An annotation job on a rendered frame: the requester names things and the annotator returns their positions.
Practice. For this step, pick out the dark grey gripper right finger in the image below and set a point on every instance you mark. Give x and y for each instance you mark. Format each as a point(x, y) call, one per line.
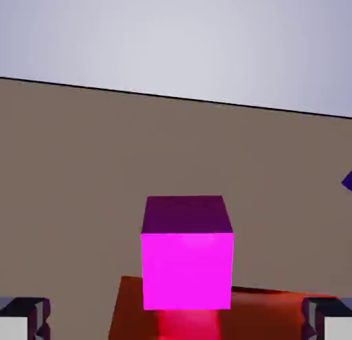
point(327, 307)

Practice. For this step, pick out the large orange box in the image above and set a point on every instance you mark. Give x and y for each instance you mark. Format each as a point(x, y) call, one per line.
point(261, 315)

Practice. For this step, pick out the small magenta cube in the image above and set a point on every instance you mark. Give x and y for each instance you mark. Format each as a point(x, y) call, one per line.
point(187, 268)

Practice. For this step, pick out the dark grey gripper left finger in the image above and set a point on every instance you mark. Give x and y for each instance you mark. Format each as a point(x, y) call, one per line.
point(24, 307)

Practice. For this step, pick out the small blue cube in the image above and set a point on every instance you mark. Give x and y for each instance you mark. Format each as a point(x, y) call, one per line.
point(348, 181)

